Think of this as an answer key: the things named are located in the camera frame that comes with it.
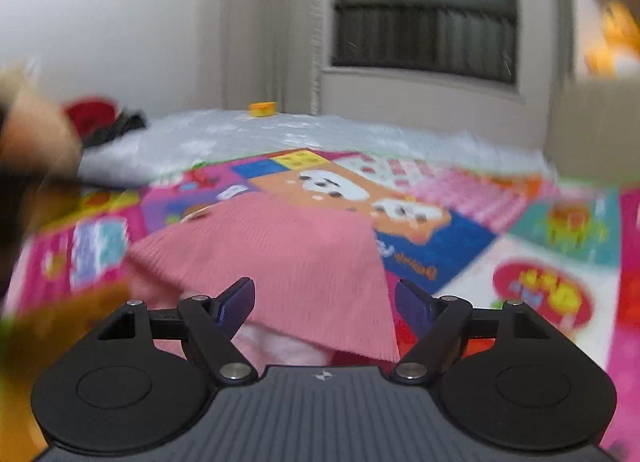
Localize red and black clothes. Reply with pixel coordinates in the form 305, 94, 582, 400
63, 96, 148, 149

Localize small yellow toy block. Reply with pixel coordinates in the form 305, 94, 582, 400
247, 101, 278, 118

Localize dark framed window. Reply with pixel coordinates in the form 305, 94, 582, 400
331, 0, 518, 85

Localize white vertical curtain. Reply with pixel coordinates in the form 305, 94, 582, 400
218, 0, 323, 115

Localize colourful cartoon play mat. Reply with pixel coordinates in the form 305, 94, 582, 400
1, 149, 639, 461

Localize yellow duck plush toy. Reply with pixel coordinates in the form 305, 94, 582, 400
585, 0, 639, 78

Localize pink knit sweater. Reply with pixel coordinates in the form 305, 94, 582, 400
124, 192, 399, 370

